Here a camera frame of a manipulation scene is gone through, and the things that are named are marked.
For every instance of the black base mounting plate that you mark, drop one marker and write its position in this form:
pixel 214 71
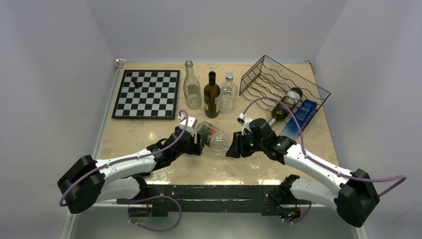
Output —
pixel 267 200

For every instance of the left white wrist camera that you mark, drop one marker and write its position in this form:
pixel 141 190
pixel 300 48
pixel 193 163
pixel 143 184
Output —
pixel 190 123

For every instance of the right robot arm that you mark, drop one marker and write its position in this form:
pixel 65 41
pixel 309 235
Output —
pixel 350 193

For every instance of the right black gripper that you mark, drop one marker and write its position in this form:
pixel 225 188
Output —
pixel 237 148

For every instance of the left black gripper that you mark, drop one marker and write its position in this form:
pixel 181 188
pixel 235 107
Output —
pixel 195 148

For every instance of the black white chessboard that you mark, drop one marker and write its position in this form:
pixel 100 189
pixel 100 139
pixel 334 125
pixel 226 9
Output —
pixel 156 99

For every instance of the blue square glass bottle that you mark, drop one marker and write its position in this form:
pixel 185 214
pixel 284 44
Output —
pixel 303 115

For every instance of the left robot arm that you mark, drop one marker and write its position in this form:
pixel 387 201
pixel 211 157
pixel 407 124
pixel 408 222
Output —
pixel 89 181

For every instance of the tall clear glass bottle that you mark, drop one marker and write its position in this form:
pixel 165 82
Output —
pixel 191 87

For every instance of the black wire wine rack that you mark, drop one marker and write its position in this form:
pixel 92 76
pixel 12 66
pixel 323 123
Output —
pixel 269 78

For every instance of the small clear bottle silver cap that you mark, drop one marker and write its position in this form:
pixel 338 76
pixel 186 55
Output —
pixel 214 136

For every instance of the round clear bottle silver cap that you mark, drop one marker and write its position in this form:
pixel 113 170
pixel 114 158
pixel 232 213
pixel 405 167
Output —
pixel 228 94

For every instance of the dark green labelled wine bottle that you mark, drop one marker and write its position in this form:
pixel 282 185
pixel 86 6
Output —
pixel 290 100

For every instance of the black chess pawn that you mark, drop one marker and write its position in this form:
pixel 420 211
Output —
pixel 137 84

